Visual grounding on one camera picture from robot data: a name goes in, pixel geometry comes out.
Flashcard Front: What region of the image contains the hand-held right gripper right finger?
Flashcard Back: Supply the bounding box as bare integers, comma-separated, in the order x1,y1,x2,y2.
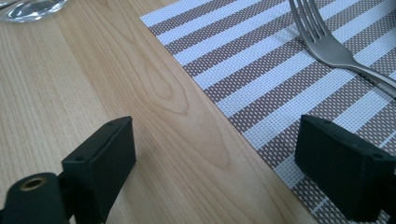
294,114,396,222

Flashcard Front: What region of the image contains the silver metal fork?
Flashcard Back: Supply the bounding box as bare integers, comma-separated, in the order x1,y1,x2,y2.
288,0,396,93

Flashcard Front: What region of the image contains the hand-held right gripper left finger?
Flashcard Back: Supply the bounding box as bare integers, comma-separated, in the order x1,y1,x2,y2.
61,116,137,224

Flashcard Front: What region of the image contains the striped woven placemat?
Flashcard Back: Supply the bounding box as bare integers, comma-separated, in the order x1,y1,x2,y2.
139,0,396,224

